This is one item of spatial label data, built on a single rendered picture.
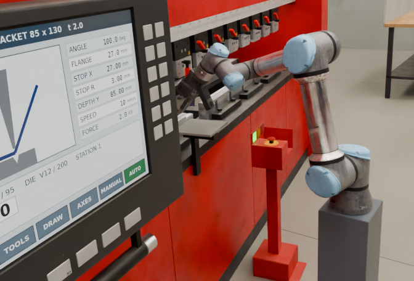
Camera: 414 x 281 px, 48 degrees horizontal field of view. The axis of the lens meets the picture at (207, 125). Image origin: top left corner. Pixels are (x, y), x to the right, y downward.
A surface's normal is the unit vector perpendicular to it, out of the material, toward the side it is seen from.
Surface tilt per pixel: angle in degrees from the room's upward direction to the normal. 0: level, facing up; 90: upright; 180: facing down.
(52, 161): 90
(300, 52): 83
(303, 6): 90
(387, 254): 0
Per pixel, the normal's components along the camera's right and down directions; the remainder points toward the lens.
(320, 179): -0.71, 0.38
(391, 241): -0.07, -0.95
